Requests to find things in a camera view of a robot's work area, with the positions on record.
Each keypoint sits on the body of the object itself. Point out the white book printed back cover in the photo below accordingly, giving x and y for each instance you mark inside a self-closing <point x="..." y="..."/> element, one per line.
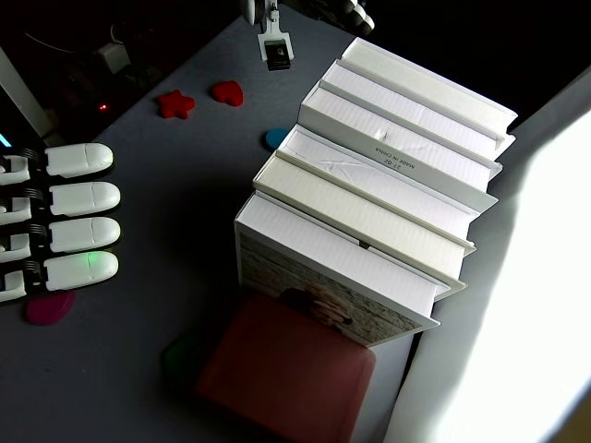
<point x="360" y="117"/>

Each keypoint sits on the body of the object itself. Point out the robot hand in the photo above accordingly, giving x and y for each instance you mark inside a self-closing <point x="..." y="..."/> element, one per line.
<point x="361" y="16"/>
<point x="78" y="196"/>

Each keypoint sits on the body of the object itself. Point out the green block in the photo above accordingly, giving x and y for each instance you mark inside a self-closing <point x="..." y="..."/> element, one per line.
<point x="177" y="357"/>

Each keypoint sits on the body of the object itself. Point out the grey table cloth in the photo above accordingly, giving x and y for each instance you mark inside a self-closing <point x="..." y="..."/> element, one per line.
<point x="138" y="231"/>

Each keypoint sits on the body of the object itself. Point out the white book plain cover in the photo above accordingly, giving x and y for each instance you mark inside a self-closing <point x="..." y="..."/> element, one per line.
<point x="351" y="217"/>
<point x="406" y="106"/>
<point x="429" y="78"/>

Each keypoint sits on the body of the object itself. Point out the blue round block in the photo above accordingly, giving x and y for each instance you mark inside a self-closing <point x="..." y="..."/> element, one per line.
<point x="276" y="140"/>

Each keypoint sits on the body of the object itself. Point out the white power adapter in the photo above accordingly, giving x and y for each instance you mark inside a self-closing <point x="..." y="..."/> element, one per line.
<point x="112" y="57"/>

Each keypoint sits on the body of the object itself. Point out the red heart block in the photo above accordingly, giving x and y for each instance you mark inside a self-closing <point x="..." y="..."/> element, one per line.
<point x="228" y="92"/>

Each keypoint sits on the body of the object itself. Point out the white book dark cover picture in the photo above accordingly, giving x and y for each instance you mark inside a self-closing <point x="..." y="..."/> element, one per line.
<point x="351" y="175"/>

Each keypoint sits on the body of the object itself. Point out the dusty red rounded box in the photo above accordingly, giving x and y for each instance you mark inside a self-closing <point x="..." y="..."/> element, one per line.
<point x="286" y="369"/>

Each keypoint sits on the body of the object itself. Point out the pink oval block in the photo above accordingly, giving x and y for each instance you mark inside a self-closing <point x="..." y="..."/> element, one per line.
<point x="48" y="311"/>

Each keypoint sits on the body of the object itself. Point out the white book photo cover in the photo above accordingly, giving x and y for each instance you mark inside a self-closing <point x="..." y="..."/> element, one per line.
<point x="332" y="249"/>

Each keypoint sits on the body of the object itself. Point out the red star block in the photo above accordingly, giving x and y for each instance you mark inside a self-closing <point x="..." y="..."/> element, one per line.
<point x="174" y="104"/>

